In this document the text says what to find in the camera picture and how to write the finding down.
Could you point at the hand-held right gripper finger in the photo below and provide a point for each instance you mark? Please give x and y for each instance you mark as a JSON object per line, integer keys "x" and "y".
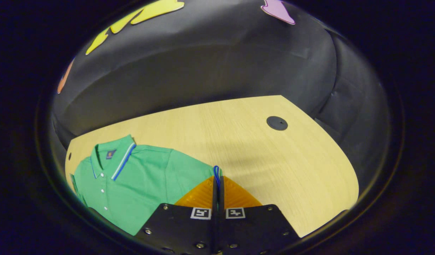
{"x": 214, "y": 198}
{"x": 221, "y": 198}

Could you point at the green T-shirt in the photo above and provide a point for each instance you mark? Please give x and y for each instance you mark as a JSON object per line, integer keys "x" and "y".
{"x": 143, "y": 177}

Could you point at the black backdrop cloth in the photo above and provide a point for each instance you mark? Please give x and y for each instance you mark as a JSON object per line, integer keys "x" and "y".
{"x": 203, "y": 71}

